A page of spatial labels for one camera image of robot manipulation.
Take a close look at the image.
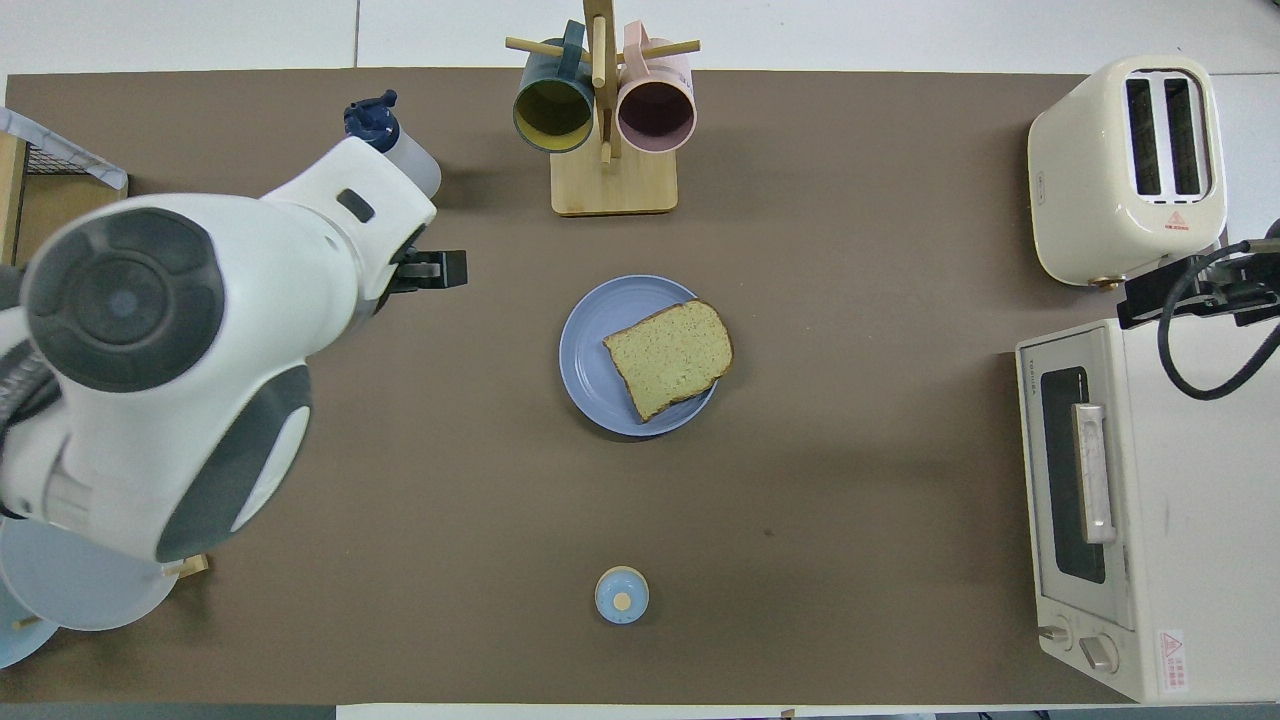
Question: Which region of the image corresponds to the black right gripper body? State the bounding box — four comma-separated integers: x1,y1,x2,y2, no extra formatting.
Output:
1195,240,1280,326

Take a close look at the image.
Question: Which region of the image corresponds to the clear squeeze bottle blue cap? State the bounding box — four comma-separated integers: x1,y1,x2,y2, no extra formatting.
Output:
343,90,443,201

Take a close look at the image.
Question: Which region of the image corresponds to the toasted bread slice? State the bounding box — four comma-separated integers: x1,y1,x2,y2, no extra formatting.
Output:
602,299,734,424

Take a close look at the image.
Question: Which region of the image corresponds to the blue round plate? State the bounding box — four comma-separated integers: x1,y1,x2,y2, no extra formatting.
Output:
558,275,721,438

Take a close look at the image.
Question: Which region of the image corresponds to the small blue seasoning shaker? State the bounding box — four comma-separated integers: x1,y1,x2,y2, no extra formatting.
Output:
594,566,651,625

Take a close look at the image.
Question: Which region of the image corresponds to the grey-blue plate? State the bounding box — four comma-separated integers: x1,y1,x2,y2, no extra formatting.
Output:
0,515,181,633

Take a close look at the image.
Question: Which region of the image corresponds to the light blue plate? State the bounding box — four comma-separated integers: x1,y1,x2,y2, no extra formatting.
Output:
0,580,59,670

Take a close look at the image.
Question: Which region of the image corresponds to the cream two-slot toaster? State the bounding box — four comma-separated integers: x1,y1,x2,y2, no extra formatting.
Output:
1027,55,1229,291

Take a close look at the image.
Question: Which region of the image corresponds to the brown table mat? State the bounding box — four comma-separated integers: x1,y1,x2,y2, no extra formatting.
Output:
0,68,1233,706

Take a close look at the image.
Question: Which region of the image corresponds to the wooden mug tree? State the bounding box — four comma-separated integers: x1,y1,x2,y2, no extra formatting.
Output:
505,0,701,217

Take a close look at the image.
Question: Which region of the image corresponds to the dark teal mug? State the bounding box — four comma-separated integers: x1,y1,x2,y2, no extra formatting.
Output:
512,20,597,155

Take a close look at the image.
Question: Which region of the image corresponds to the white toaster oven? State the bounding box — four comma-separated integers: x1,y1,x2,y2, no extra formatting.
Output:
1015,315,1280,704

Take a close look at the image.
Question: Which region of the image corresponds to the pink mug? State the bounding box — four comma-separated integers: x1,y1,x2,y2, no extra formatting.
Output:
616,20,697,155

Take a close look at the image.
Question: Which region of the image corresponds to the wooden shelf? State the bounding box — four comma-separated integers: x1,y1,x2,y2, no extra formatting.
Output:
0,130,129,268

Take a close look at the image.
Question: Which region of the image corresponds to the white checked cloth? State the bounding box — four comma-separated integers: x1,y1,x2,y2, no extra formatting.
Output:
0,107,129,191

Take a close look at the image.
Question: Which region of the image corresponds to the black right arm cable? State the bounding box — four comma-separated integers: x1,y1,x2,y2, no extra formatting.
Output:
1157,240,1280,401

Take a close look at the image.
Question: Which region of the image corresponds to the black wire basket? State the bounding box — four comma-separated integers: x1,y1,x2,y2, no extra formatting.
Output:
22,145,83,177

